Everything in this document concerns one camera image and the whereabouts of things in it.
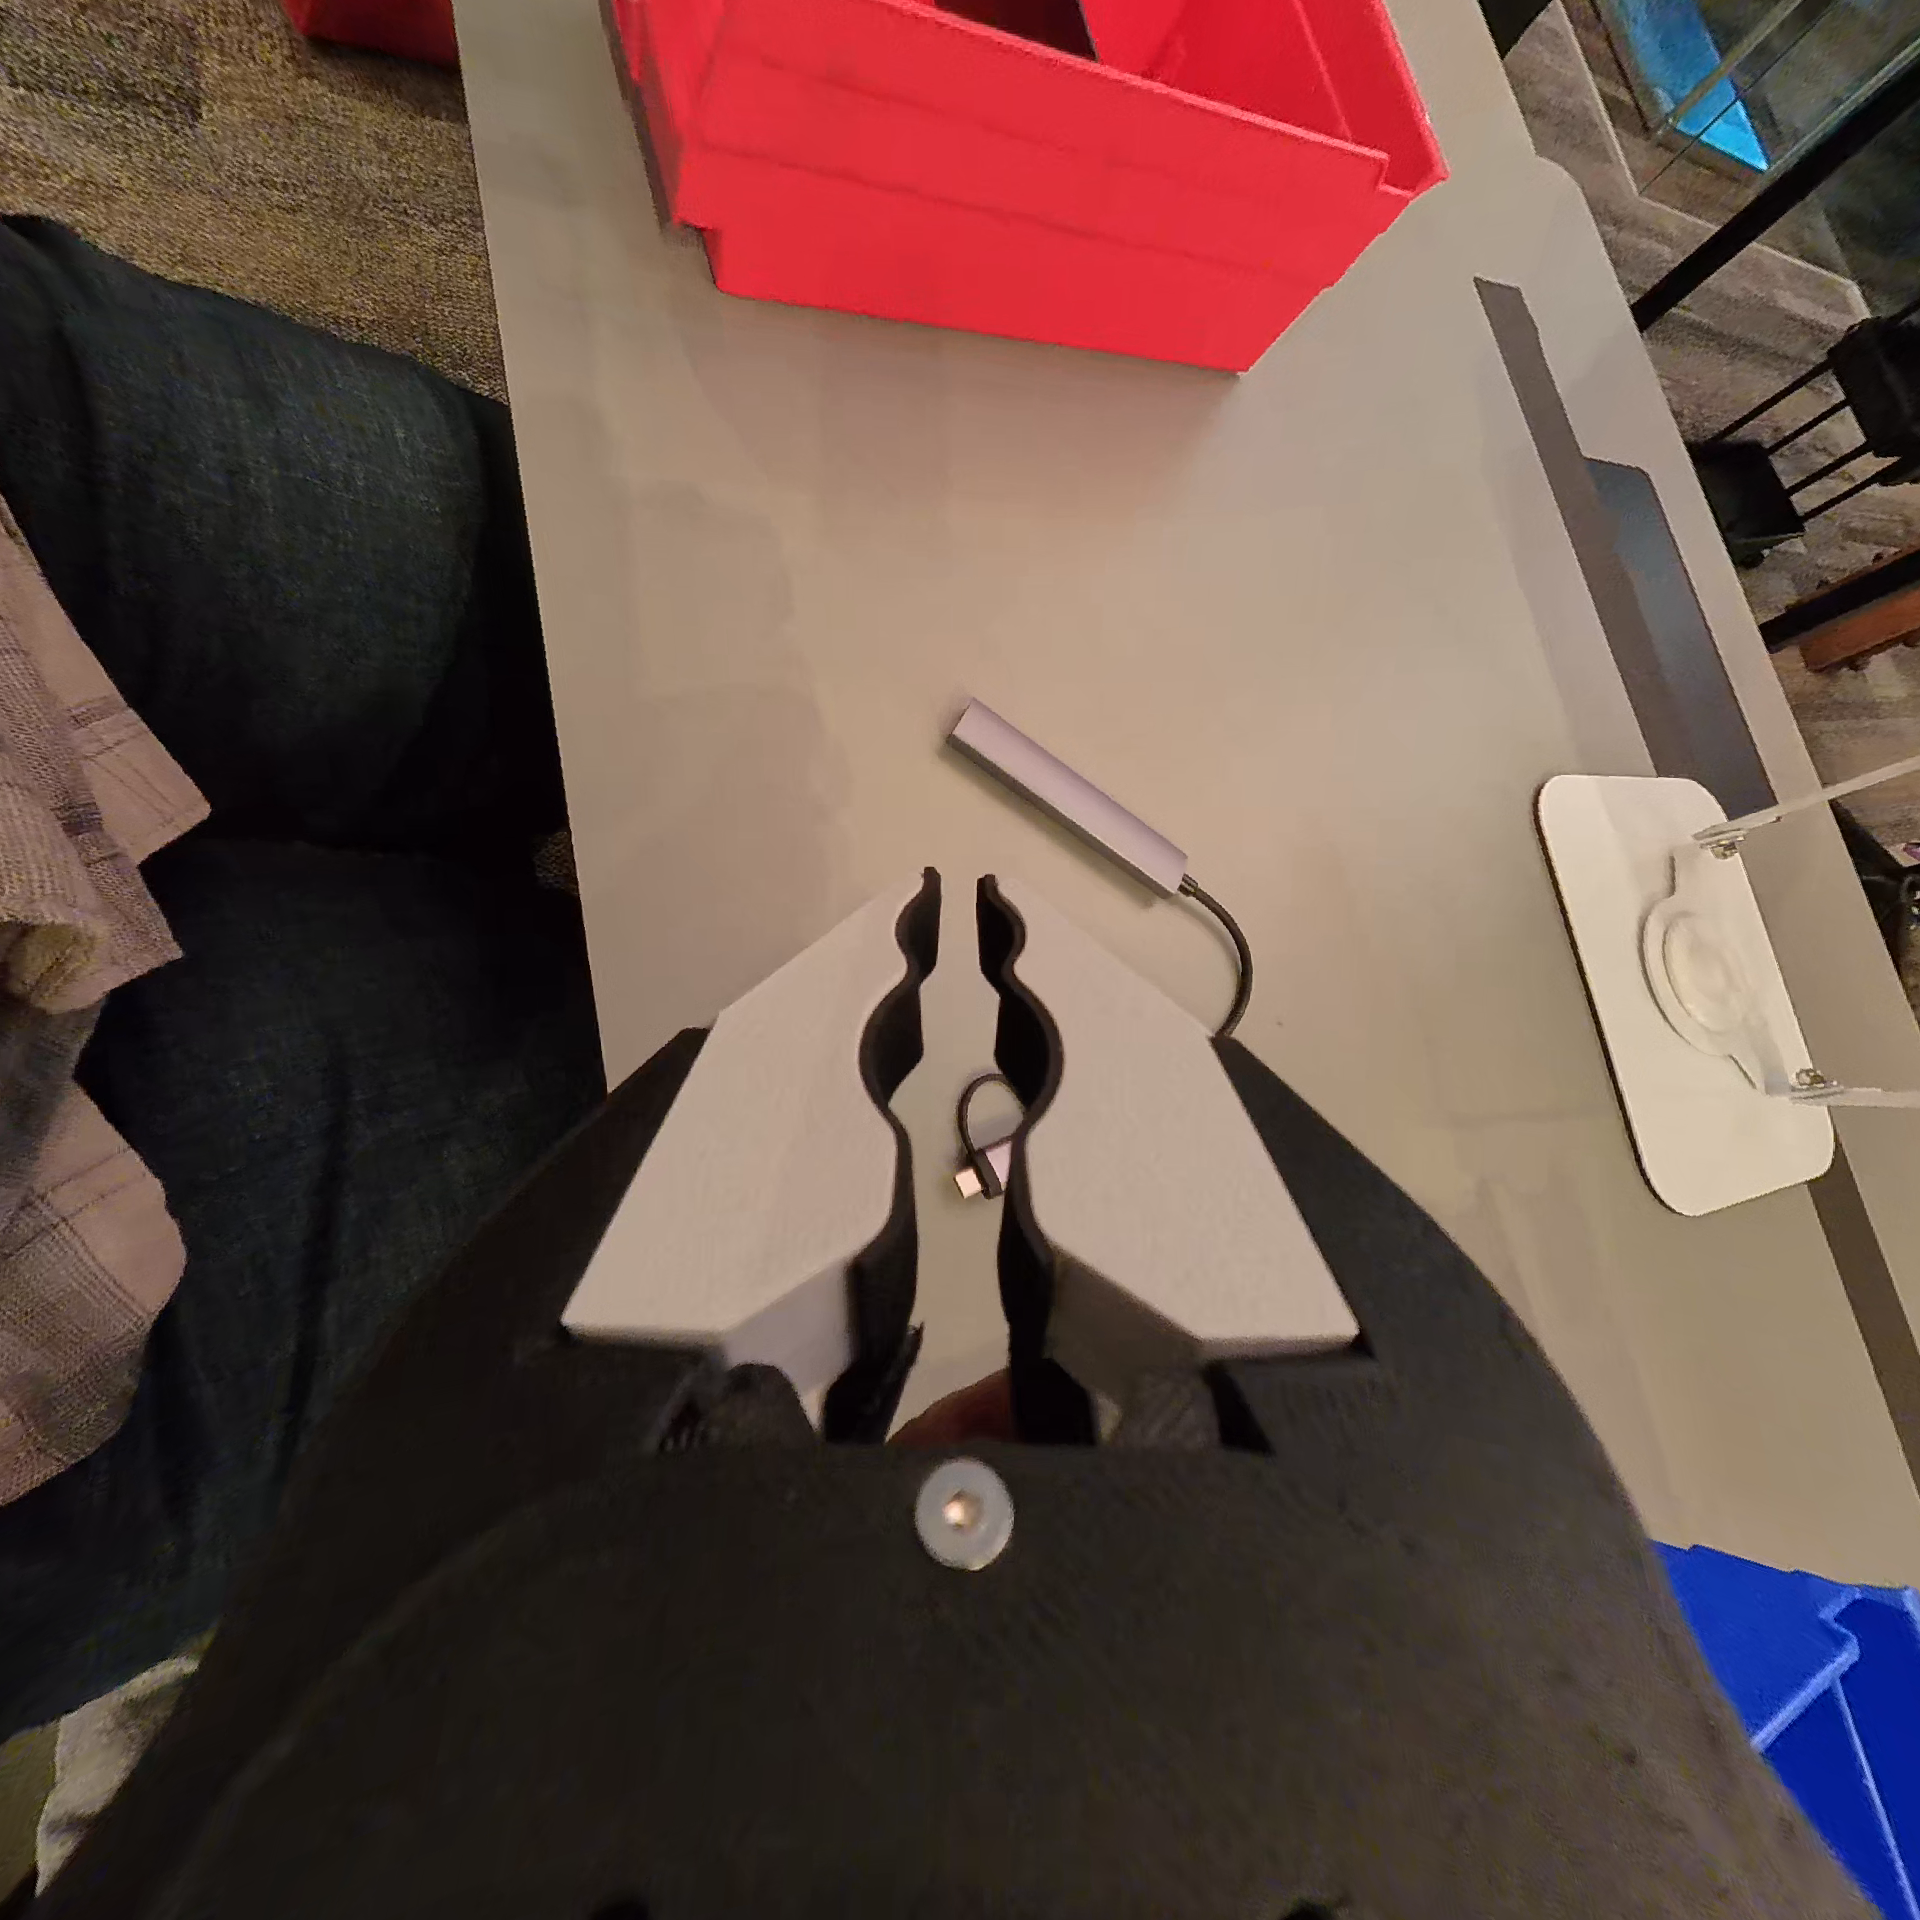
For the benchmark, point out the slim dark usb hub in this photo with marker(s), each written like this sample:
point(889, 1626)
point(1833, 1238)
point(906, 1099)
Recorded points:
point(1050, 782)

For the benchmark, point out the black bin divider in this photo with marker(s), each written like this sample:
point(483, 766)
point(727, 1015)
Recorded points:
point(1021, 24)

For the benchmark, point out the blue plastic bin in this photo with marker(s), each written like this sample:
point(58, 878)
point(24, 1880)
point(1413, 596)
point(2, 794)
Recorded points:
point(1785, 1679)

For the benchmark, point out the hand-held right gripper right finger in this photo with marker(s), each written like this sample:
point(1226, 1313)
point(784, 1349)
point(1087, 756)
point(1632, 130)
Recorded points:
point(1187, 1200)

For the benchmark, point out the black utility cart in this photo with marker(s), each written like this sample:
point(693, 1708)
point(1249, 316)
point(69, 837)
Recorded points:
point(1874, 405)

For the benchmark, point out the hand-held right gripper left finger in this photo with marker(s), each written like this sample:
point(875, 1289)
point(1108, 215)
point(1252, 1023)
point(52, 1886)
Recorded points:
point(737, 1187)

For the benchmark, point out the red plastic bin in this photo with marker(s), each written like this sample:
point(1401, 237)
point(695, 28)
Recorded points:
point(974, 227)

